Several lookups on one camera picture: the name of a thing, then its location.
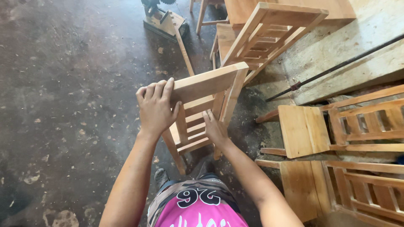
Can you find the pink printed shirt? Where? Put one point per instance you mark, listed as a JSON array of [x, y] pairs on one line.
[[198, 208]]

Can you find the person's left hand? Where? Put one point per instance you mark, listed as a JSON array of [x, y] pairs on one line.
[[155, 111]]

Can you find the person's right hand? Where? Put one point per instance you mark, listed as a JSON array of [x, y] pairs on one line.
[[217, 132]]

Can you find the long wooden stick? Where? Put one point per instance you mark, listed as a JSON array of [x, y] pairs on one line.
[[184, 52]]

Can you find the small wooden slatted chair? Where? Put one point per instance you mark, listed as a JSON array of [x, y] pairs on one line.
[[202, 84]]

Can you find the grey shoe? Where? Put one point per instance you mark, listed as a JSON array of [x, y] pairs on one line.
[[161, 177]]

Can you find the long dark metal rod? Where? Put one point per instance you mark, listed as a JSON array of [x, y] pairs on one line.
[[341, 65]]

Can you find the wooden chair with slatted back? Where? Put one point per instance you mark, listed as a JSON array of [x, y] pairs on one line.
[[268, 34], [299, 189], [303, 129]]

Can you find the person's right fingers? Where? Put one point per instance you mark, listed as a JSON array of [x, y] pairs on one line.
[[209, 118]]

